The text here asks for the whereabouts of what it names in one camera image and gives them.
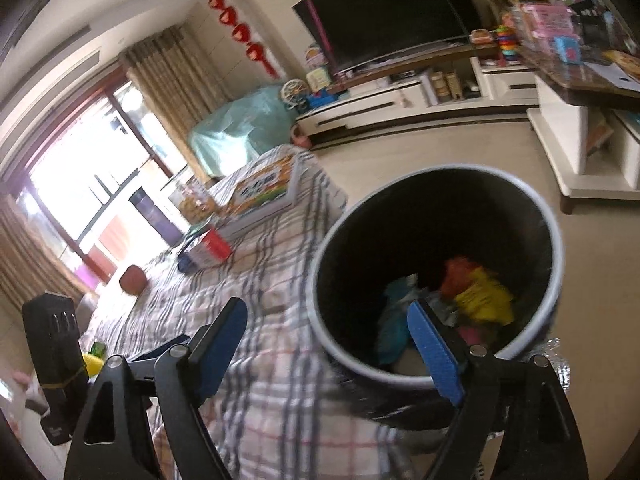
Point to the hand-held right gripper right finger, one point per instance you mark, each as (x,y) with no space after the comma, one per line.
(435,355)

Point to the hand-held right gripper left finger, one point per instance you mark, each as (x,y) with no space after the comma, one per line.
(220,355)

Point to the teal plastic wrapper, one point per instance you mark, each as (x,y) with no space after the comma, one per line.
(395,325)

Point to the white round bin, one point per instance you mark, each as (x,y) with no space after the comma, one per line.
(360,365)

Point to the yellow snack bag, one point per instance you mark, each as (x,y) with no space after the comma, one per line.
(485,295)

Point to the red snack bag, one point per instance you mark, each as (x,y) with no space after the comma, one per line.
(457,272)

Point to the white rimmed trash bin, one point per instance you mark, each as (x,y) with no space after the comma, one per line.
(400,225)

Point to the yellow ribbed cup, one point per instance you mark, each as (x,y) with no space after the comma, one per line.
(92,365)

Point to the green packet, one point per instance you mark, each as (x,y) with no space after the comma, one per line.
(98,349)

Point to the dark blue wrapper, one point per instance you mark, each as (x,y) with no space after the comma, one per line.
(186,261)

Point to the red and white carton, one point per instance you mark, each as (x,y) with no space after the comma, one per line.
(212,250)

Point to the beige curtain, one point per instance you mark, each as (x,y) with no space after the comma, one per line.
(165,75)
(30,255)

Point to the brown round object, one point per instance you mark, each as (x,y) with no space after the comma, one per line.
(133,280)

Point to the silver foil sheet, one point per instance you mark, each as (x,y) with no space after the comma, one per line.
(556,365)

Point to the clear cookie jar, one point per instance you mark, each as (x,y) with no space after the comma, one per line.
(195,205)

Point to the purple tumbler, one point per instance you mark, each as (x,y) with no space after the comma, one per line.
(152,215)

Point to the orange book box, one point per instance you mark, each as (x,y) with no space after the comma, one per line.
(260,185)

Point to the teal covered furniture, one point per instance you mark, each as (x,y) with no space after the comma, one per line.
(235,130)

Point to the white television cabinet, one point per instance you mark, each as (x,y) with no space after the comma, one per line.
(365,107)

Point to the toy ferris wheel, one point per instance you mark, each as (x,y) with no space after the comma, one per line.
(292,92)

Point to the blue toy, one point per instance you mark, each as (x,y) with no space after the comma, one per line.
(321,99)

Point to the white side cabinet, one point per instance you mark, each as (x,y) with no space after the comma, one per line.
(565,110)

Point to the yellow-green toy box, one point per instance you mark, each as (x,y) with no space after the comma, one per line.
(318,79)

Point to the colourful toy house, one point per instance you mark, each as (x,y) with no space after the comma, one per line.
(315,56)

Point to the red hanging decoration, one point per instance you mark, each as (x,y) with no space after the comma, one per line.
(245,32)

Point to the black television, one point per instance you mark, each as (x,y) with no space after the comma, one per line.
(395,10)

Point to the pink toy box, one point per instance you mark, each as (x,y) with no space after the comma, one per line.
(545,22)

